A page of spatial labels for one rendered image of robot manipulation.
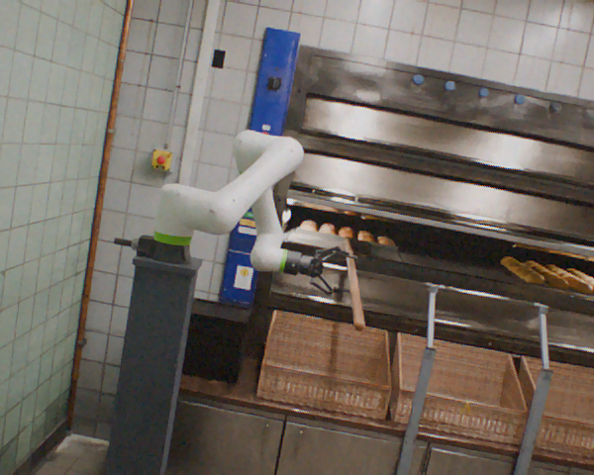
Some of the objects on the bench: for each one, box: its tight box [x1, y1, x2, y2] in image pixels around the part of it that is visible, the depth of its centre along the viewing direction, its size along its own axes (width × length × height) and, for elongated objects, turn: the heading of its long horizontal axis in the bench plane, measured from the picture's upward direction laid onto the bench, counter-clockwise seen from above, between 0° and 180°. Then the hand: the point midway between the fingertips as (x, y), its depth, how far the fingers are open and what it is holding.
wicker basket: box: [255, 310, 393, 421], centre depth 314 cm, size 49×56×28 cm
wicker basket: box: [519, 355, 594, 463], centre depth 311 cm, size 49×56×28 cm
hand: (351, 274), depth 274 cm, fingers open, 13 cm apart
